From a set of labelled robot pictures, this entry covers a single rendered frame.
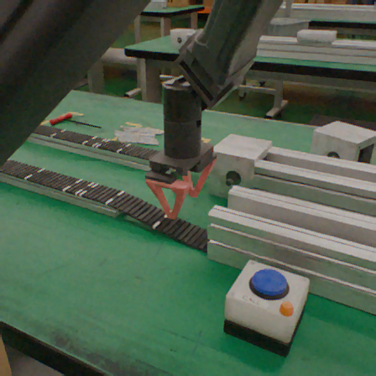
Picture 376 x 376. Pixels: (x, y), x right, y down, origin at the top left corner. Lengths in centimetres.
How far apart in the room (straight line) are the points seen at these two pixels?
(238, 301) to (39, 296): 28
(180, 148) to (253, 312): 25
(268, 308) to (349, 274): 13
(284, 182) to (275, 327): 32
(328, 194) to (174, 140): 29
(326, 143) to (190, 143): 38
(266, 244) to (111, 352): 24
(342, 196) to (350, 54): 148
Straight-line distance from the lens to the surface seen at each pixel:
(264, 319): 49
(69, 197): 81
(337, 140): 89
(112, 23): 18
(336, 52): 215
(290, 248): 58
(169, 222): 70
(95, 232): 72
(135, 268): 63
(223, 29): 43
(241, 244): 60
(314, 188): 74
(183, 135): 59
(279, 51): 220
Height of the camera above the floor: 117
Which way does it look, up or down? 29 degrees down
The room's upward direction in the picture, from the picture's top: straight up
